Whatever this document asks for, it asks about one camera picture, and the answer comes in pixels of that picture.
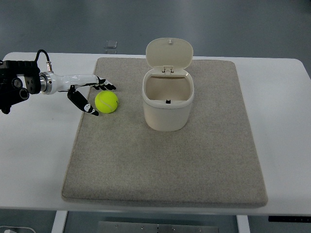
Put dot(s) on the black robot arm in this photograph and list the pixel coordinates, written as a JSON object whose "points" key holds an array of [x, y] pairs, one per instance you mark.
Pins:
{"points": [[20, 79]]}

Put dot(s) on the white table leg left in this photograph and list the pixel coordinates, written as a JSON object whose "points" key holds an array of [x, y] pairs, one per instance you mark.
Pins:
{"points": [[59, 222]]}

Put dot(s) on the white robotic hand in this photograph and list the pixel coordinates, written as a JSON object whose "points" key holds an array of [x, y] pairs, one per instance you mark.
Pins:
{"points": [[52, 83]]}

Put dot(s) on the grey metal floor plate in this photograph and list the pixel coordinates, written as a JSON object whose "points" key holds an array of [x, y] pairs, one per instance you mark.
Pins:
{"points": [[127, 227]]}

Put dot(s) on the grey felt mat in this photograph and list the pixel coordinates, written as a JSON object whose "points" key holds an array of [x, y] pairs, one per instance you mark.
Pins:
{"points": [[211, 161]]}

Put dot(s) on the white table leg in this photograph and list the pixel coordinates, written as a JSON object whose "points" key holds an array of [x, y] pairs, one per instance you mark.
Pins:
{"points": [[243, 224], [59, 222]]}

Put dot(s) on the black table control panel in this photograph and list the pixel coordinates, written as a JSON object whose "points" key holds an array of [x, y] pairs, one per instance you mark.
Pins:
{"points": [[292, 219]]}

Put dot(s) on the cream lidded bin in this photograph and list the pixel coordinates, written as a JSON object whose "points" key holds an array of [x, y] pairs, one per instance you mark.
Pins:
{"points": [[168, 89]]}

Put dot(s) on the white table leg right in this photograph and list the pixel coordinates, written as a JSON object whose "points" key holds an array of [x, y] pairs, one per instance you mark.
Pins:
{"points": [[243, 224]]}

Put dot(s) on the yellow tennis ball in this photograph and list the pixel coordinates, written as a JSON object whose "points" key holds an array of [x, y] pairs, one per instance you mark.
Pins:
{"points": [[106, 101]]}

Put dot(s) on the clear floor marker plate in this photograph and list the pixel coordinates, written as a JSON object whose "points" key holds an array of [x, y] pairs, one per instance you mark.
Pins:
{"points": [[110, 44]]}

